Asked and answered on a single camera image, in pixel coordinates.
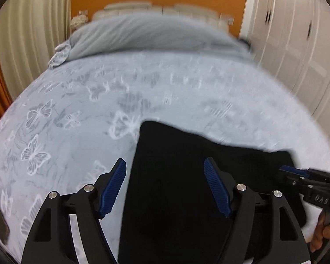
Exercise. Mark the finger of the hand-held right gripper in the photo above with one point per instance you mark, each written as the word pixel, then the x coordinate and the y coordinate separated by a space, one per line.
pixel 294 169
pixel 290 180

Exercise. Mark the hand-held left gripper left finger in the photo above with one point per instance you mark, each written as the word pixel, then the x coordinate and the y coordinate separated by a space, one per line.
pixel 114 187

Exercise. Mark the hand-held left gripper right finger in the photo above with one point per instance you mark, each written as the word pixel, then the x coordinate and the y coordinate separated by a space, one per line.
pixel 217 187

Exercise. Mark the black pants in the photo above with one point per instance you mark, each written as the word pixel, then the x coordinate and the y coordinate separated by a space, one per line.
pixel 167 198

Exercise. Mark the person's right hand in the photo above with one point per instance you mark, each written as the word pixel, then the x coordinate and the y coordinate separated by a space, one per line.
pixel 326 233

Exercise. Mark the butterfly print bed sheet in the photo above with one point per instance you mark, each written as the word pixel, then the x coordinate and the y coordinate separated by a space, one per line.
pixel 71 101

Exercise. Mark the white wardrobe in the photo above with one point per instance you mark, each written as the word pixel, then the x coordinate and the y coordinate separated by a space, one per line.
pixel 297 46

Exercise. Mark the crumpled patterned cloth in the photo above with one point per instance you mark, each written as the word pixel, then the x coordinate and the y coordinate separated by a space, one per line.
pixel 59 57

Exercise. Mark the white lace bedside ornament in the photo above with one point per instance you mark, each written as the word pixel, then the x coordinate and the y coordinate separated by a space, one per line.
pixel 78 22

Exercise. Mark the white curtain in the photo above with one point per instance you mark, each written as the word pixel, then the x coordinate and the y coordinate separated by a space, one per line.
pixel 33 33

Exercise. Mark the white wall switch panel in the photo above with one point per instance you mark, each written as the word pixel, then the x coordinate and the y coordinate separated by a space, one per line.
pixel 227 19

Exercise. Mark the white wall socket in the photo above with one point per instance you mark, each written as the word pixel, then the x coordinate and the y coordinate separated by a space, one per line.
pixel 83 12

